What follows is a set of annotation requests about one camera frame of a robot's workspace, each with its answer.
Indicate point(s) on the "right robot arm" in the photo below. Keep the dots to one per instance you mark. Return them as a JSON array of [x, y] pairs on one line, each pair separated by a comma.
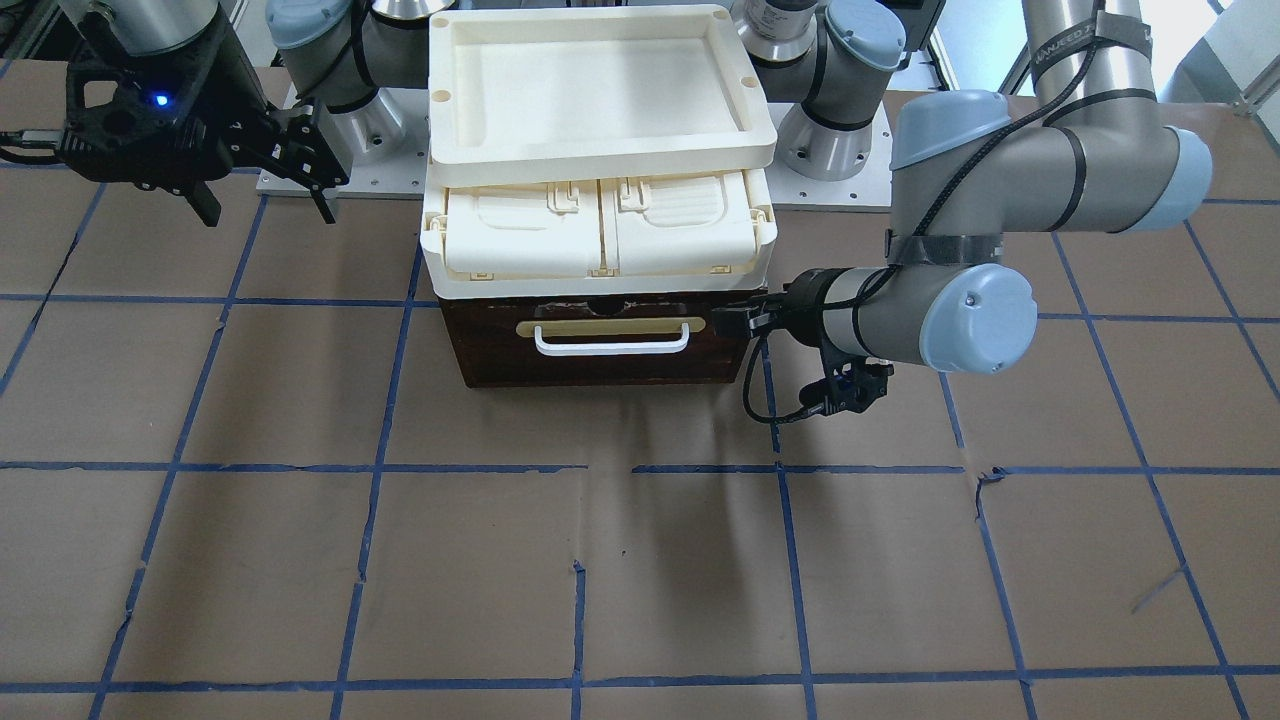
[[341, 54]]

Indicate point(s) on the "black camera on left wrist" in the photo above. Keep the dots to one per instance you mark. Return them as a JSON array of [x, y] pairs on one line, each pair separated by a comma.
[[850, 384]]

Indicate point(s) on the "dark brown drawer cabinet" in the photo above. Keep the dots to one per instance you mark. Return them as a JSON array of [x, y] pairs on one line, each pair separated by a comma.
[[450, 320]]

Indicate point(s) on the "cream plastic storage box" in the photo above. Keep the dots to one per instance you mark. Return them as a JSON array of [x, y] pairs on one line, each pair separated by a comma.
[[612, 236]]

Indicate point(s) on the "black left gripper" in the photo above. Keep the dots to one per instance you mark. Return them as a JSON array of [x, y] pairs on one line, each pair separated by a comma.
[[803, 298]]

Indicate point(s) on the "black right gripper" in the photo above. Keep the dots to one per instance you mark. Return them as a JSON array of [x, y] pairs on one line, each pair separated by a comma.
[[232, 97]]

